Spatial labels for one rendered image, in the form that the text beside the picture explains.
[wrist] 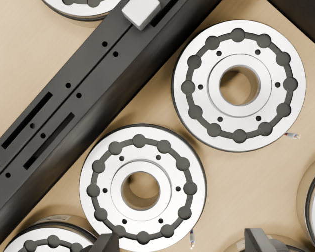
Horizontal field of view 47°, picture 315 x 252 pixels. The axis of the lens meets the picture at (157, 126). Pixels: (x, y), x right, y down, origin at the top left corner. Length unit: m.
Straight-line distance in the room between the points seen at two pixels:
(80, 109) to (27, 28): 0.15
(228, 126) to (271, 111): 0.03
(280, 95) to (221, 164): 0.08
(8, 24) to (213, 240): 0.26
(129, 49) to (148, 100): 0.10
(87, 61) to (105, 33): 0.02
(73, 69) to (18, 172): 0.07
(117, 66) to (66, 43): 0.12
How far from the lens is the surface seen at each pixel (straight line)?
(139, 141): 0.29
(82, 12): 0.30
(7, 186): 0.24
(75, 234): 0.31
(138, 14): 0.21
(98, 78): 0.22
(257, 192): 0.32
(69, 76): 0.22
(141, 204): 0.30
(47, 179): 0.29
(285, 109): 0.29
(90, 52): 0.22
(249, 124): 0.28
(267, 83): 0.28
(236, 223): 0.33
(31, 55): 0.34
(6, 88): 0.35
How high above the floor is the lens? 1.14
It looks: 85 degrees down
